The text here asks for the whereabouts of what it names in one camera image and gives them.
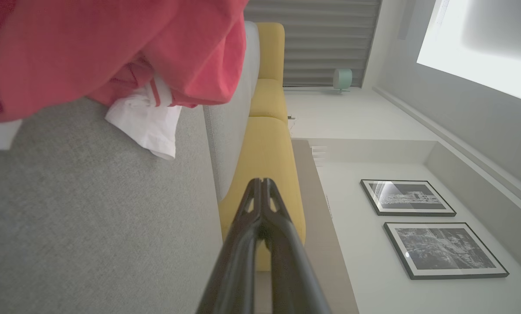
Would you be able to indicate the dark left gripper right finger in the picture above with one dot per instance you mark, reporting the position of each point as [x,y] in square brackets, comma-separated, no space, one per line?
[293,274]

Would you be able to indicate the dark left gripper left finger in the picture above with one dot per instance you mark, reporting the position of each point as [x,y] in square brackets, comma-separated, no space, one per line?
[236,266]

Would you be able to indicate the red garment with white trim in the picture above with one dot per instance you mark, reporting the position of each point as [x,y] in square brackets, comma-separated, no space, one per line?
[68,43]

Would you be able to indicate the large yellow back cushion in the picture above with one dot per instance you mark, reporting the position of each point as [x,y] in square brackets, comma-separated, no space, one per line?
[267,157]

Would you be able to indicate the long grey seat cushion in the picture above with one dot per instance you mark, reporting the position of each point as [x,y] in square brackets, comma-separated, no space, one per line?
[232,139]

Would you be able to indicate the small black framed picture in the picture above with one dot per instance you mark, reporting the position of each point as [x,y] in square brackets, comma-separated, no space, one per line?
[406,197]

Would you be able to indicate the large grey sofa seat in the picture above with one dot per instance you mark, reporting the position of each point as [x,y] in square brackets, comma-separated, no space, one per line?
[90,226]

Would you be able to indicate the large black framed picture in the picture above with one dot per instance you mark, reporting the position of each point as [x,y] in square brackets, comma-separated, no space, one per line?
[445,249]

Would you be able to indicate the mint green round lamp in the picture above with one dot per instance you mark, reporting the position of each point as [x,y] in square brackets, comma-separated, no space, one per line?
[343,78]

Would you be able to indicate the short grey seat cushion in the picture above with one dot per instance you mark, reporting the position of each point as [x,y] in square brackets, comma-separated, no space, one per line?
[252,52]

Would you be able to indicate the grey pleated curtain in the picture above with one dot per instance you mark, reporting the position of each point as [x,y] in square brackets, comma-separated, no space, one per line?
[321,39]

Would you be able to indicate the bright ceiling light panel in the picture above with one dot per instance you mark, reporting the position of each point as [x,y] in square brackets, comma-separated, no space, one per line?
[465,48]

